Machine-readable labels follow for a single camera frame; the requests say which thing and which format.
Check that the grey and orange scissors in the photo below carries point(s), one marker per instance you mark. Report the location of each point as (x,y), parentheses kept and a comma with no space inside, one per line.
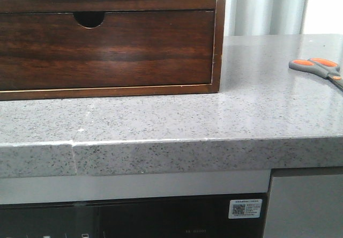
(321,67)

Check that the dark wooden drawer cabinet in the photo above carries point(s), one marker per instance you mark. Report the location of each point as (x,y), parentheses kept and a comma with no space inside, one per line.
(92,19)

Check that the black built-in appliance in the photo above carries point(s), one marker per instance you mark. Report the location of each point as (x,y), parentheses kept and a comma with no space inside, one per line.
(181,216)

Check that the white QR code sticker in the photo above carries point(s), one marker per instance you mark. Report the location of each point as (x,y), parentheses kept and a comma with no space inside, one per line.
(245,208)

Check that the white pleated curtain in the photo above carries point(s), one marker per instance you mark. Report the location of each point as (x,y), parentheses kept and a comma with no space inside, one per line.
(279,17)

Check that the grey cabinet door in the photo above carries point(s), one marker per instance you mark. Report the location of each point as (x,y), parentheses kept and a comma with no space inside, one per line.
(305,202)

